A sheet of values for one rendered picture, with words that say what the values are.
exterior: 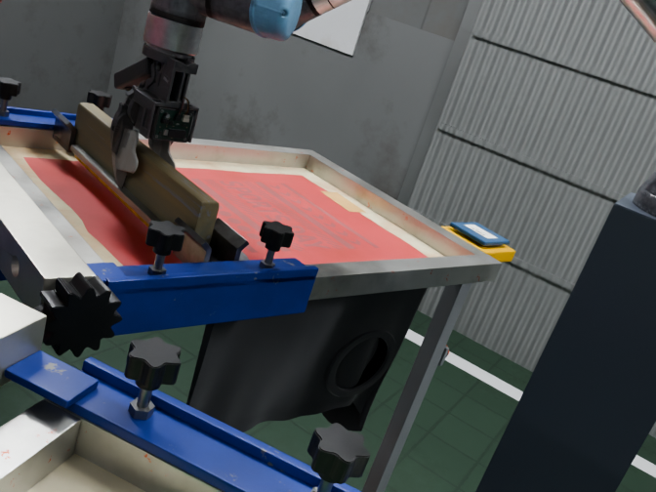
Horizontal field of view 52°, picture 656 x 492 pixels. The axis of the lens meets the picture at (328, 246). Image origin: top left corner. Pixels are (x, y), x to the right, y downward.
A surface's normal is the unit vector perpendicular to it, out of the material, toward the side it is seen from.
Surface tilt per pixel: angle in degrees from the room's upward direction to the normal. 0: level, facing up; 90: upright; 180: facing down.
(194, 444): 0
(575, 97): 90
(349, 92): 90
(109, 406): 0
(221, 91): 90
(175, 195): 90
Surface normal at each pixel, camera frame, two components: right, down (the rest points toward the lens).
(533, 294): -0.51, 0.15
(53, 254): 0.29, -0.89
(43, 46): 0.81, 0.43
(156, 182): -0.73, 0.02
